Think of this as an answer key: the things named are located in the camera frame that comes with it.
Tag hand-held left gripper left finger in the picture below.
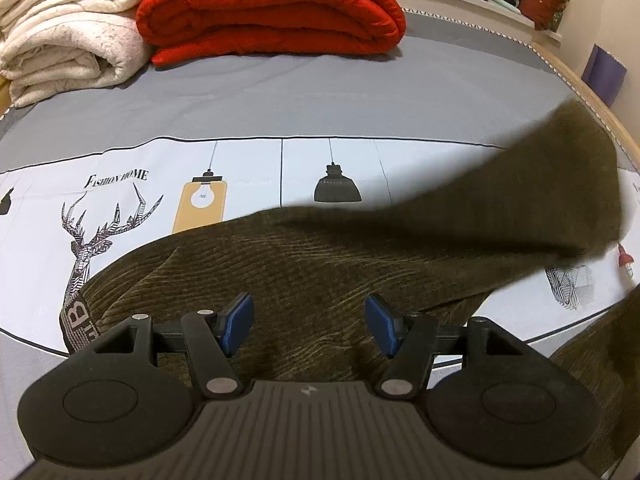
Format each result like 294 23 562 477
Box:
79 292 254 401

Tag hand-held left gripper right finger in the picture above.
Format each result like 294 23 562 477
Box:
364 293 549 401

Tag olive corduroy pants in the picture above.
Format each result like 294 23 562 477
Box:
58 100 640 480

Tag red folded blanket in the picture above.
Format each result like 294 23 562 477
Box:
136 0 407 66

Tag white fluffy folded blanket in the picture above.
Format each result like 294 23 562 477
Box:
0 11 154 109

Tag wooden bed frame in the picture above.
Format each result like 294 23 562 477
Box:
530 39 640 173

